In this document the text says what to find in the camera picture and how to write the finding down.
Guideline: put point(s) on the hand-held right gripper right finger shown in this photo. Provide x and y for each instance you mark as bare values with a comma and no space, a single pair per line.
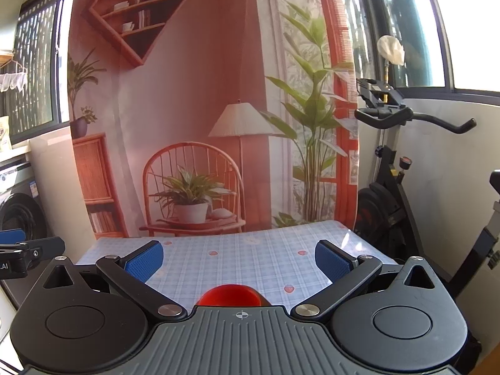
334,262

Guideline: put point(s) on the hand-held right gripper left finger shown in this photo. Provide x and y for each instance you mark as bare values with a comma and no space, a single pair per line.
144,263

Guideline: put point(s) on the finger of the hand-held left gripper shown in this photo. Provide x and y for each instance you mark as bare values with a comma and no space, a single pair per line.
45,250
11,236

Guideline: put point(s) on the red bowl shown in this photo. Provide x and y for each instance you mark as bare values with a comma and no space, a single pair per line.
230,297

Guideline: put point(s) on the grey washing machine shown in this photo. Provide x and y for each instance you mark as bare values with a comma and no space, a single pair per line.
19,211

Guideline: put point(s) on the black exercise bike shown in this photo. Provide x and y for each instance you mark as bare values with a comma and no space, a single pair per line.
390,211

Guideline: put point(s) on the blue plaid tablecloth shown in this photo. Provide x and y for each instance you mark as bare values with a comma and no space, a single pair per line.
242,258

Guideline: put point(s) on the pale paper bag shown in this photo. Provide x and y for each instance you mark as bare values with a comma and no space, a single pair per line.
4,134

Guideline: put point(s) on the hanger with white cloth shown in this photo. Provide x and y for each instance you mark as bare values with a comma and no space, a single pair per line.
11,78

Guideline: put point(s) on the printed room backdrop cloth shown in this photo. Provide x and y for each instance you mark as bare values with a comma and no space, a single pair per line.
195,86

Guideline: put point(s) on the white cloth on stick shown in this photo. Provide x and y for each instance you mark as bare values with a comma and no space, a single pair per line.
391,50

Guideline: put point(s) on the window with dark frame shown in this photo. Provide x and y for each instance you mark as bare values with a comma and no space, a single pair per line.
35,66
429,27

